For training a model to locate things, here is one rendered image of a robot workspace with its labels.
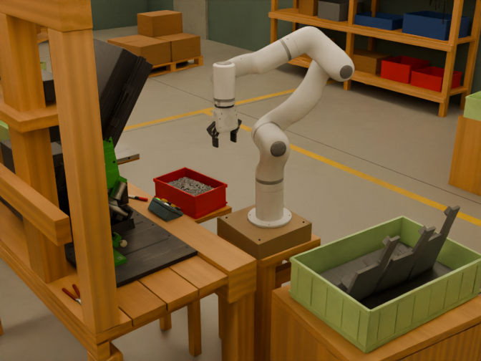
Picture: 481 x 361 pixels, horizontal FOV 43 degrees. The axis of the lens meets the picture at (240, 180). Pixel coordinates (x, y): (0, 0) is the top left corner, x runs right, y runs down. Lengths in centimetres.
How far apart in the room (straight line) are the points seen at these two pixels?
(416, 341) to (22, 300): 248
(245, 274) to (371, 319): 56
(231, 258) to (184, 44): 695
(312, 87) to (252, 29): 798
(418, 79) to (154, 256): 550
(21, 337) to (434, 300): 227
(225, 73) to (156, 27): 701
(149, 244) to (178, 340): 104
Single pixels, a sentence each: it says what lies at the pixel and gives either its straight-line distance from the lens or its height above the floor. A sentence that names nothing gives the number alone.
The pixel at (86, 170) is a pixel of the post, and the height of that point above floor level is 145.
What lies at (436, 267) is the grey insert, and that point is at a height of 85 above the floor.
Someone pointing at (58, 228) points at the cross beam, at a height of 125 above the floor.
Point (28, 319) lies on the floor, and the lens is 377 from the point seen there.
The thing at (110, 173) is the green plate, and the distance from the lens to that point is 261.
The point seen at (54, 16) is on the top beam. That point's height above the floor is 189.
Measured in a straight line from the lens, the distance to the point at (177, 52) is 908.
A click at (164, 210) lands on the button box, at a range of 270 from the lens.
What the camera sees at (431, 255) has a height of 95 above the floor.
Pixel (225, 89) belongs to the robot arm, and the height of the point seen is 153.
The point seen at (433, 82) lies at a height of 36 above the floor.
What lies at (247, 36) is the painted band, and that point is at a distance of 1050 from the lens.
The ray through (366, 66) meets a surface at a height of 34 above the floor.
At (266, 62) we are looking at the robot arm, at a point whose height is 162.
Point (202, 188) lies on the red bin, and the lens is 301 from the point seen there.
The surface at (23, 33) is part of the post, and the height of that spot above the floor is 179.
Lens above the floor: 214
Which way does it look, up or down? 24 degrees down
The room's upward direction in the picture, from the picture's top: straight up
